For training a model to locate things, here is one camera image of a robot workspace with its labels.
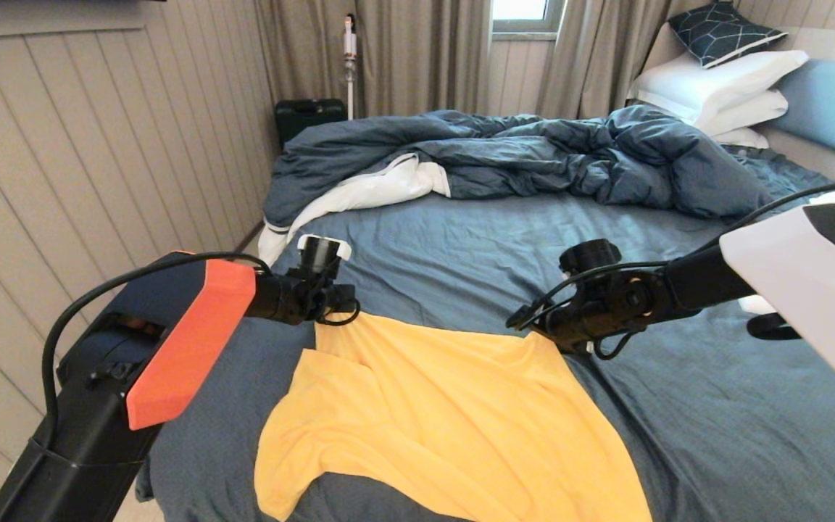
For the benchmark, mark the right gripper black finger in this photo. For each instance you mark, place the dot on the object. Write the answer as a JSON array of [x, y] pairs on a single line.
[[530, 319], [555, 337]]

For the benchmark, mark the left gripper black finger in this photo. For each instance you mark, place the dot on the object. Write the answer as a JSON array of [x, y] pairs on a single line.
[[338, 312], [343, 293]]

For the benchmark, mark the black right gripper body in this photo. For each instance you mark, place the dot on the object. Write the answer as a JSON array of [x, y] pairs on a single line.
[[609, 308]]

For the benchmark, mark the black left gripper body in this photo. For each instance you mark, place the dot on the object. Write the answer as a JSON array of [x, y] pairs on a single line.
[[305, 299]]

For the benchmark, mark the yellow polo shirt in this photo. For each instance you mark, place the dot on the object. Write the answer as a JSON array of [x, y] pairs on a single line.
[[446, 420]]

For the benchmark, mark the bed with blue sheet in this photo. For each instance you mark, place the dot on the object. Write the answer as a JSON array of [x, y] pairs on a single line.
[[461, 246]]

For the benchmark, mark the white remote control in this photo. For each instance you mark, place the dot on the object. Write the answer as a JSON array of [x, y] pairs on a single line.
[[754, 304]]

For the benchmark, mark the dark blue duvet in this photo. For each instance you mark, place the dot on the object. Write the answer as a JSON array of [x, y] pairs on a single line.
[[533, 148]]

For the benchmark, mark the dark green hard case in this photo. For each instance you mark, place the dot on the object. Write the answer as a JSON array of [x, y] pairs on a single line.
[[309, 116]]

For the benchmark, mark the white pillow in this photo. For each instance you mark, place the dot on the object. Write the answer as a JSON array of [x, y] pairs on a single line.
[[749, 109], [707, 80], [745, 136]]

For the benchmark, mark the white stick vacuum cleaner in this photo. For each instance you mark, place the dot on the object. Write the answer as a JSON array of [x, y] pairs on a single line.
[[350, 45]]

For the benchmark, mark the beige window curtain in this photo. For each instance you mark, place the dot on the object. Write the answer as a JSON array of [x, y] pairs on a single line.
[[417, 54], [591, 54]]

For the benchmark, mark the dark patterned cushion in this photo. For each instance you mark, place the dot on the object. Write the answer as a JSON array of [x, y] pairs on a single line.
[[723, 31]]

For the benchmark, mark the grey framed window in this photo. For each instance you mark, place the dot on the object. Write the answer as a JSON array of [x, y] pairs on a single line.
[[522, 11]]

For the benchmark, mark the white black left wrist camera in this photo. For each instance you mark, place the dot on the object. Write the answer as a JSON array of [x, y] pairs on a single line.
[[323, 254]]

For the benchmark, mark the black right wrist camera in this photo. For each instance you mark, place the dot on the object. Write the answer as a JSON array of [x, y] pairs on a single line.
[[590, 257]]

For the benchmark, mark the dark wall television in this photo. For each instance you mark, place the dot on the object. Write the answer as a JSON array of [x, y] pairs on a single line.
[[62, 1]]

